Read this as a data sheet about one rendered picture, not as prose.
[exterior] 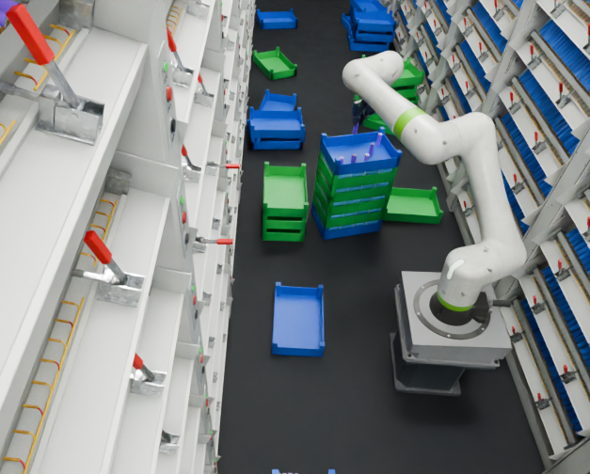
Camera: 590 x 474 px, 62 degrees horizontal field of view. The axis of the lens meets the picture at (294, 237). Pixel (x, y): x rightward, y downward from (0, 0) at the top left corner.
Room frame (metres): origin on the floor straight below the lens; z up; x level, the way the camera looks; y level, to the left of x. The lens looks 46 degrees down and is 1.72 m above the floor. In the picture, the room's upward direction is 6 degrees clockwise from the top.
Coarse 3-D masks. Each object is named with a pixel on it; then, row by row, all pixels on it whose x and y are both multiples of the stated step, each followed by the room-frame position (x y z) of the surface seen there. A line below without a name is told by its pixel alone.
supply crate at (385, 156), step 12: (384, 132) 1.93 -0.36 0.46; (324, 144) 1.80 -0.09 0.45; (336, 144) 1.87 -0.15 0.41; (348, 144) 1.89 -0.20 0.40; (360, 144) 1.90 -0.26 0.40; (384, 144) 1.90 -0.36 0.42; (324, 156) 1.78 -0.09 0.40; (336, 156) 1.79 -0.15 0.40; (348, 156) 1.80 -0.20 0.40; (360, 156) 1.81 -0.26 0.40; (372, 156) 1.82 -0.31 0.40; (384, 156) 1.83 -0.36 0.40; (396, 156) 1.76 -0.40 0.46; (336, 168) 1.66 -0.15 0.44; (348, 168) 1.68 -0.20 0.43; (360, 168) 1.70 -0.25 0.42; (372, 168) 1.72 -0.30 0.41; (384, 168) 1.74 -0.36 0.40
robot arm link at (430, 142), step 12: (420, 108) 1.39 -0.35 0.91; (396, 120) 1.35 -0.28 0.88; (408, 120) 1.32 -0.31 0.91; (420, 120) 1.31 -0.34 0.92; (432, 120) 1.31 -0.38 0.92; (396, 132) 1.33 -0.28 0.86; (408, 132) 1.29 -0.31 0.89; (420, 132) 1.27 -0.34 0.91; (432, 132) 1.26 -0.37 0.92; (444, 132) 1.26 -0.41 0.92; (456, 132) 1.28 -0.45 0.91; (408, 144) 1.27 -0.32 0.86; (420, 144) 1.24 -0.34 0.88; (432, 144) 1.23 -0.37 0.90; (444, 144) 1.24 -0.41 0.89; (456, 144) 1.25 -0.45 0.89; (420, 156) 1.23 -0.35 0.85; (432, 156) 1.21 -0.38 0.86; (444, 156) 1.22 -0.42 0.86
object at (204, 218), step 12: (216, 120) 1.15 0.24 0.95; (216, 132) 1.15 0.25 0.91; (216, 144) 1.12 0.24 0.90; (216, 156) 1.07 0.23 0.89; (204, 180) 0.96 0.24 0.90; (216, 180) 0.97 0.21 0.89; (204, 192) 0.91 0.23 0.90; (204, 204) 0.87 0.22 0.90; (204, 216) 0.83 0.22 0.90; (204, 228) 0.79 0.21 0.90; (192, 252) 0.71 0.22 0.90; (204, 252) 0.72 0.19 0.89; (204, 264) 0.69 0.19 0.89; (204, 276) 0.65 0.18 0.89
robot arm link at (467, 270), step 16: (448, 256) 1.06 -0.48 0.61; (464, 256) 1.05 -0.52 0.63; (480, 256) 1.05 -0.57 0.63; (496, 256) 1.06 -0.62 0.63; (448, 272) 1.01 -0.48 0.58; (464, 272) 0.99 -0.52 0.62; (480, 272) 0.99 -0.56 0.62; (496, 272) 1.02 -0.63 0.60; (448, 288) 1.00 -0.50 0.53; (464, 288) 0.98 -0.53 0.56; (480, 288) 0.99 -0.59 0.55; (448, 304) 0.98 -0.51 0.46; (464, 304) 0.97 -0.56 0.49
